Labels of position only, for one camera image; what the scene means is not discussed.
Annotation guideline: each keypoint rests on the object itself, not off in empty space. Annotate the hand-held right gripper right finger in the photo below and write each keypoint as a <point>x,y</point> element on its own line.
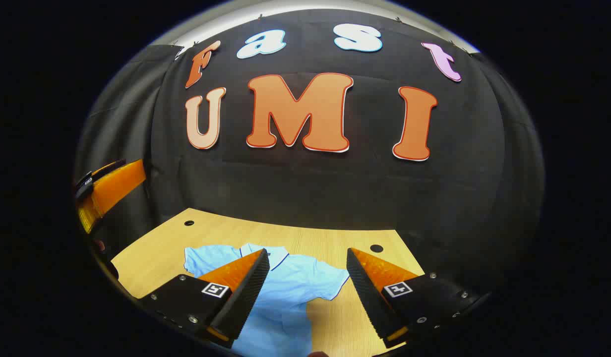
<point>367,292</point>

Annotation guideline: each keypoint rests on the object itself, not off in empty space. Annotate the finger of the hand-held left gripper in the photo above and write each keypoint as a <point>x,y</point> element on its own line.
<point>87,215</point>
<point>117,186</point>

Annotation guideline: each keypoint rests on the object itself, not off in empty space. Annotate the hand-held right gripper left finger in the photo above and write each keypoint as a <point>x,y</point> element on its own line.
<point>246,292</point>

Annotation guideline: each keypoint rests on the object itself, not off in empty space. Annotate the light blue T-shirt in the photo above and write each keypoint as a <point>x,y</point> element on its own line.
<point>290,287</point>

